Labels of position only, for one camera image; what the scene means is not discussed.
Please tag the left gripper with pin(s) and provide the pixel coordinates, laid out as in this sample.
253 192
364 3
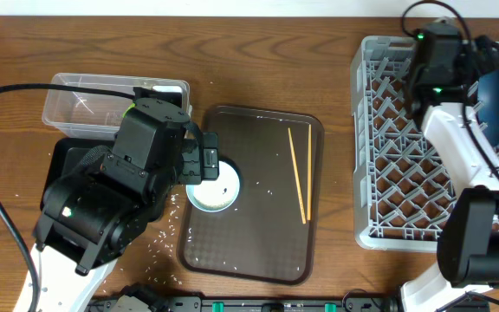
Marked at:
203 167

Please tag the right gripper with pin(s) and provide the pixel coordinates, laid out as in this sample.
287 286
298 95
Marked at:
489 58

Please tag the light blue rice bowl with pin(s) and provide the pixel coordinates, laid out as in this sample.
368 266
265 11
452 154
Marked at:
216 195

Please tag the wooden chopstick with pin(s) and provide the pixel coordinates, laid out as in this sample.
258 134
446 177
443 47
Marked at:
309 174
297 176

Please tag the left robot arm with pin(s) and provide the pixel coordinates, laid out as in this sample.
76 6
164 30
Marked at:
93 211

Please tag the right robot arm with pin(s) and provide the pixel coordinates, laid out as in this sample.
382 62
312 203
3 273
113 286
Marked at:
436 98

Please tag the grey dishwasher rack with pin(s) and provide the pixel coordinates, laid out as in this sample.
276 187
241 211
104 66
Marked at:
402 193

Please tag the brown plastic tray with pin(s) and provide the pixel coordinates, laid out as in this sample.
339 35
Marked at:
260 236

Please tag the clear plastic bin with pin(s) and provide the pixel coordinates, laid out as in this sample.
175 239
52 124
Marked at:
96 116

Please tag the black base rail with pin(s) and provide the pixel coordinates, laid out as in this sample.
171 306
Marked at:
140 297

